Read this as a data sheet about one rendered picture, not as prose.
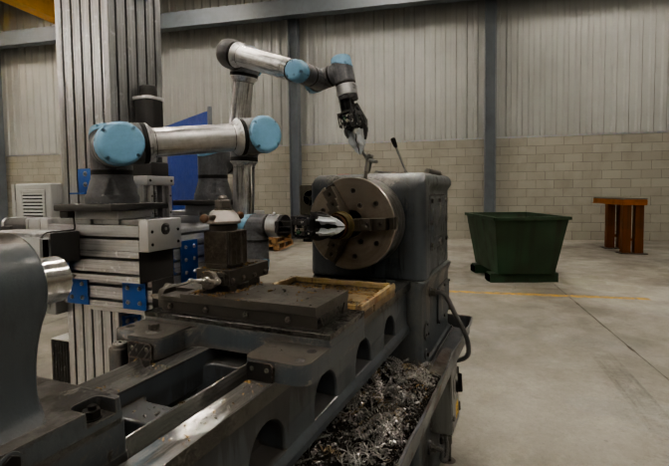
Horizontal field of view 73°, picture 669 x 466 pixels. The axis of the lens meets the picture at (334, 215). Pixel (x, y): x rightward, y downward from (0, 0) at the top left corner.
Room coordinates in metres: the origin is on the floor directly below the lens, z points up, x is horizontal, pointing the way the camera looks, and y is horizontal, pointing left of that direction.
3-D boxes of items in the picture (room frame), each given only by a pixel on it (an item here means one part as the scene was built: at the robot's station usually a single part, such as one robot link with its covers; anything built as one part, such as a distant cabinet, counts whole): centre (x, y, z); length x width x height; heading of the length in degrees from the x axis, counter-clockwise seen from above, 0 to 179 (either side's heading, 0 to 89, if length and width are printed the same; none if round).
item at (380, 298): (1.32, 0.04, 0.89); 0.36 x 0.30 x 0.04; 66
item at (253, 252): (1.50, 0.26, 0.98); 0.11 x 0.08 x 0.11; 33
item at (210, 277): (1.05, 0.24, 0.99); 0.20 x 0.10 x 0.05; 156
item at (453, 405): (1.83, -0.47, 0.41); 0.34 x 0.17 x 0.82; 156
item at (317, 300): (1.00, 0.20, 0.95); 0.43 x 0.17 x 0.05; 66
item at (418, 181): (1.95, -0.22, 1.06); 0.59 x 0.48 x 0.39; 156
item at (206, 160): (1.84, 0.49, 1.33); 0.13 x 0.12 x 0.14; 150
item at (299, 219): (1.41, 0.12, 1.08); 0.12 x 0.09 x 0.08; 65
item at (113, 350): (0.91, 0.44, 0.84); 0.04 x 0.04 x 0.10; 66
